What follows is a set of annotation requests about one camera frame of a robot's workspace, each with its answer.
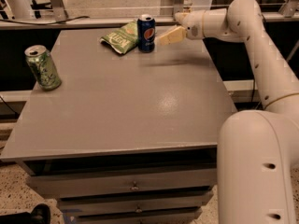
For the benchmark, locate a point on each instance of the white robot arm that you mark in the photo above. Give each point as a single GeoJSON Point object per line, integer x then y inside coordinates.
{"type": "Point", "coordinates": [256, 148]}

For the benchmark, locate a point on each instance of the green jalapeno chip bag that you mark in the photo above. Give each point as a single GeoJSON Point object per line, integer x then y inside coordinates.
{"type": "Point", "coordinates": [123, 39]}

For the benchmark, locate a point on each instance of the black object bottom left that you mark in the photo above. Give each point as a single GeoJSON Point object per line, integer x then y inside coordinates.
{"type": "Point", "coordinates": [39, 215]}

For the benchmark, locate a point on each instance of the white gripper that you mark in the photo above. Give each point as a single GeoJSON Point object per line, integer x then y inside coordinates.
{"type": "Point", "coordinates": [192, 24]}

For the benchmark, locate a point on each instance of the middle drawer with knob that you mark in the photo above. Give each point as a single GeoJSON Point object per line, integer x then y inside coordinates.
{"type": "Point", "coordinates": [136, 203]}

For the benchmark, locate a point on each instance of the drawer with knob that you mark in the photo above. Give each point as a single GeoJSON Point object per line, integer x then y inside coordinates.
{"type": "Point", "coordinates": [92, 184]}
{"type": "Point", "coordinates": [136, 203]}

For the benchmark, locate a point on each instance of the top drawer with knob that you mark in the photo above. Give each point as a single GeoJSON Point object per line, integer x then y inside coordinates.
{"type": "Point", "coordinates": [92, 184]}

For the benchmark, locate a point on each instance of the grey drawer cabinet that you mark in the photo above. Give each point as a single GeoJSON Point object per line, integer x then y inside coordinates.
{"type": "Point", "coordinates": [155, 111]}

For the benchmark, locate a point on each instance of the blue pepsi can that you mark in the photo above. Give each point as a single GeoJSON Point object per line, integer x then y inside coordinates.
{"type": "Point", "coordinates": [146, 33]}

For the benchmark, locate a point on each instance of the green soda can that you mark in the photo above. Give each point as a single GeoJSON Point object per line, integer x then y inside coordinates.
{"type": "Point", "coordinates": [43, 67]}

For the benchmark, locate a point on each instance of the white pipe top left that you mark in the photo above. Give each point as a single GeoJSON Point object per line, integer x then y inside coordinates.
{"type": "Point", "coordinates": [21, 9]}

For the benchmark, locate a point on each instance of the bottom drawer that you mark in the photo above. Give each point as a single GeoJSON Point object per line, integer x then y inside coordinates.
{"type": "Point", "coordinates": [155, 217]}

